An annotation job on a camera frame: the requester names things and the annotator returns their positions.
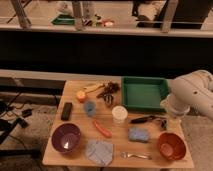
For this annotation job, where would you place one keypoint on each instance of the blue plastic cup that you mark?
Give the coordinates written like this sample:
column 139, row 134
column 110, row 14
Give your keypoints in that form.
column 89, row 108

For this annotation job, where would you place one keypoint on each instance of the white plastic cup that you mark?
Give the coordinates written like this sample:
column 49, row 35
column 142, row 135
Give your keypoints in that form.
column 119, row 114

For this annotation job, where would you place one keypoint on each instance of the green tray in background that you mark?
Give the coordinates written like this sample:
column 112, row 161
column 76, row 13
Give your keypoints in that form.
column 63, row 20

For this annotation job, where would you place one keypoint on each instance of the black handled knife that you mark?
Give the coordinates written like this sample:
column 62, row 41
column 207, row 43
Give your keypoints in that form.
column 143, row 119

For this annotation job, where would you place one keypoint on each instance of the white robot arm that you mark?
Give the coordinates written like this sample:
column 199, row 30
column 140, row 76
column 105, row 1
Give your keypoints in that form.
column 193, row 90

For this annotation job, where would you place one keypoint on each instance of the brown dried plant toy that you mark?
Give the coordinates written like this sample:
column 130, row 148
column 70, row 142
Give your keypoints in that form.
column 109, row 89

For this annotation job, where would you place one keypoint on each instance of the silver metal fork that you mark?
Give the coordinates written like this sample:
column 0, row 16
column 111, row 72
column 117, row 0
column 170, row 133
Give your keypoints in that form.
column 128, row 155

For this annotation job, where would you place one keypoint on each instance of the purple plastic bowl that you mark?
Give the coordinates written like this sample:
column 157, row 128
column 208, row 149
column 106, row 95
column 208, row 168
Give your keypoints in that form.
column 66, row 138

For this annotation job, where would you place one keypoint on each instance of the metal binder clip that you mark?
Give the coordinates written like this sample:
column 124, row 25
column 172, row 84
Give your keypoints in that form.
column 108, row 99

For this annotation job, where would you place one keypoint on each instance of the small black metal clip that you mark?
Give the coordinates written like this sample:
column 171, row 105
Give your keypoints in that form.
column 163, row 124

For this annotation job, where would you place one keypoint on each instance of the wooden table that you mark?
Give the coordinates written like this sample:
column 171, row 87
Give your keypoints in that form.
column 119, row 136

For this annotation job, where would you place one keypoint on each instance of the green plastic tray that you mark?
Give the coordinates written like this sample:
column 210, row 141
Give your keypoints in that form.
column 143, row 93

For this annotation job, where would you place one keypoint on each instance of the orange round fruit toy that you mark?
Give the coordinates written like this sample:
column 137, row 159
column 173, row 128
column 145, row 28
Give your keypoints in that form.
column 81, row 96

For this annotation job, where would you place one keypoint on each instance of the black rectangular block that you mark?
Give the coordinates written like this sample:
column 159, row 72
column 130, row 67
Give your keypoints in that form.
column 67, row 110

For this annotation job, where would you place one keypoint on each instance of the blue sponge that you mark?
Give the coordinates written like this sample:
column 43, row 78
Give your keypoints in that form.
column 138, row 135

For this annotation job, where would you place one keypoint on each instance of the yellow banana toy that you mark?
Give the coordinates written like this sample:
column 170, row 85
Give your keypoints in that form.
column 94, row 87

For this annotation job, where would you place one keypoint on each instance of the grey folded cloth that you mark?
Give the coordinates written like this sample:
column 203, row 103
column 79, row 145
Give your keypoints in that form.
column 100, row 152

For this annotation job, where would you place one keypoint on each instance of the orange carrot toy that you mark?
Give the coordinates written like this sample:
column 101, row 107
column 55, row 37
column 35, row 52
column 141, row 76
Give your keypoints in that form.
column 102, row 130

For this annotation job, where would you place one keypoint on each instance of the orange plastic bowl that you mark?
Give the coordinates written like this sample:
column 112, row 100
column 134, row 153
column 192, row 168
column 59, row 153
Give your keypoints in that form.
column 171, row 146

